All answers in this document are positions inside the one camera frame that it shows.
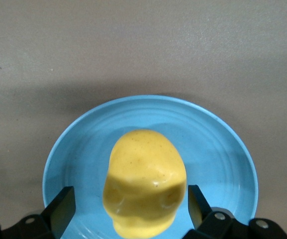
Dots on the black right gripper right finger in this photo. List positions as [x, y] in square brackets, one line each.
[203, 219]

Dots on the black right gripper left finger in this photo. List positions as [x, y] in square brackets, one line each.
[61, 211]

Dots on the yellow potato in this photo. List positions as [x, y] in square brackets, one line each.
[143, 174]

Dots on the blue round plate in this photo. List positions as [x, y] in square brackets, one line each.
[208, 149]

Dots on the large table cover mat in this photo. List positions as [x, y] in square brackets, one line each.
[143, 44]

